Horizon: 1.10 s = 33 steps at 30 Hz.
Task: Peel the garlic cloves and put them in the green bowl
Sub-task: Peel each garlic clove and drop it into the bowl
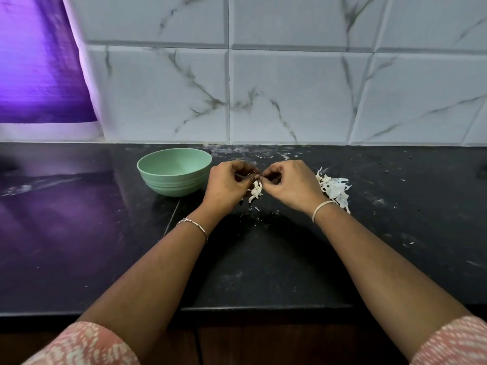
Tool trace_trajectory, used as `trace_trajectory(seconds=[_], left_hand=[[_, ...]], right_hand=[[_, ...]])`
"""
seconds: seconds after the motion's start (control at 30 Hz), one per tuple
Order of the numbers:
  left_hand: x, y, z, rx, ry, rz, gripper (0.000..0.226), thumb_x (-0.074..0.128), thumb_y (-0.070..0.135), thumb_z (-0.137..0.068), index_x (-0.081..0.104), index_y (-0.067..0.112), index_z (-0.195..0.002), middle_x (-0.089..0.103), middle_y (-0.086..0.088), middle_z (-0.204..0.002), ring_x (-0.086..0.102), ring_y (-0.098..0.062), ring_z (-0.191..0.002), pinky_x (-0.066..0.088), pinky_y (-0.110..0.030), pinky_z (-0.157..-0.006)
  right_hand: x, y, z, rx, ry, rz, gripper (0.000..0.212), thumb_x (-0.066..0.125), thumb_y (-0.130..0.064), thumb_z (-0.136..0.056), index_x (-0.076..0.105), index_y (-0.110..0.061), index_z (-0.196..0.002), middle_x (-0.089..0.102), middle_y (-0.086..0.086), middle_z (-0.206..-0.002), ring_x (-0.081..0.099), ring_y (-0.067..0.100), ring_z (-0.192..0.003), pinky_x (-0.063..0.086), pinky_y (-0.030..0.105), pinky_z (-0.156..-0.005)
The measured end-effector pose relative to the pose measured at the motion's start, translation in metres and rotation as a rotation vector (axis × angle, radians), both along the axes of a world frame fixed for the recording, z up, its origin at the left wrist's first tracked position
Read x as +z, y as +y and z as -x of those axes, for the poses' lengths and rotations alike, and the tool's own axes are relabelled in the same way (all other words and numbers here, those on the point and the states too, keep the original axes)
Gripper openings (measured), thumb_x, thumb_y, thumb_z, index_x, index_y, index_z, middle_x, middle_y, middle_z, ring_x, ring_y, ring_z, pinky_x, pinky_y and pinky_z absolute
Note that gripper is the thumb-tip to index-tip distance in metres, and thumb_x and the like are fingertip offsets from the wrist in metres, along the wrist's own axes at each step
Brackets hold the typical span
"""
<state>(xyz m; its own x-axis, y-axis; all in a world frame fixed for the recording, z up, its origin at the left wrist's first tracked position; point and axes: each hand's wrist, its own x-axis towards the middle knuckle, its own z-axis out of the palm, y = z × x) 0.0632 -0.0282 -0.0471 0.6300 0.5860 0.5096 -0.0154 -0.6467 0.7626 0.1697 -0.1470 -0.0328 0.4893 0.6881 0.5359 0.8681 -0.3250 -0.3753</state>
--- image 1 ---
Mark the pile of white garlic peels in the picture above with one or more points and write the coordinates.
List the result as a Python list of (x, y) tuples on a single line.
[(335, 187)]

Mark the pink patterned sleeve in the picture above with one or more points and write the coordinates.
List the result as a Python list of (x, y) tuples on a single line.
[(82, 346), (453, 342)]

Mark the garlic clove cluster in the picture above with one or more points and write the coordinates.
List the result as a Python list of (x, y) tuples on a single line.
[(256, 190)]

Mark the person's left hand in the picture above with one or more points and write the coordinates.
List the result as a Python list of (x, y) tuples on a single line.
[(227, 186)]

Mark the person's left forearm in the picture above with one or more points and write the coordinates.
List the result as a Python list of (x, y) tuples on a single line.
[(144, 281)]

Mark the person's right forearm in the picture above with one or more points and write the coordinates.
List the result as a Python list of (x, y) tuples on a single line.
[(396, 281)]

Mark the person's right hand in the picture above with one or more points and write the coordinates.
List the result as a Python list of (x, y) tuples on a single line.
[(297, 186)]

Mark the purple cloth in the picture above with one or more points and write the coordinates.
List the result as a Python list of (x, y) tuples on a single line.
[(42, 57)]

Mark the pink patterned left sleeve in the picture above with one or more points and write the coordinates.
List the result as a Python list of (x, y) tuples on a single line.
[(82, 346)]

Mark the pink patterned right sleeve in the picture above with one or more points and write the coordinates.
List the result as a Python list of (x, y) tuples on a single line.
[(453, 342)]

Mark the mint green bowl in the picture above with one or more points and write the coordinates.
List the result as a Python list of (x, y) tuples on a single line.
[(174, 171)]

